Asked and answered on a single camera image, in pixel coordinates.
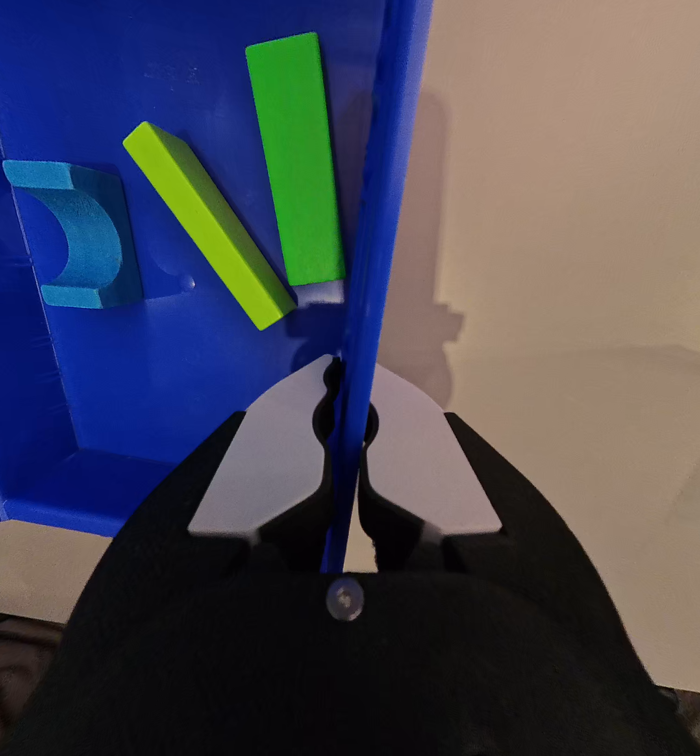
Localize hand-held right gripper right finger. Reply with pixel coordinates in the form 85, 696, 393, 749
357, 363, 502, 559

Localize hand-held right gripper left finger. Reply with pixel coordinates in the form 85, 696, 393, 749
187, 354, 342, 559

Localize blue plastic bin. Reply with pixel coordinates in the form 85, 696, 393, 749
0, 0, 435, 575

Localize green wooden block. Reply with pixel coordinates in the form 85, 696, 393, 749
122, 121, 299, 332
245, 32, 346, 288

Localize blue arch block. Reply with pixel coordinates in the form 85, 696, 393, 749
2, 159, 145, 309

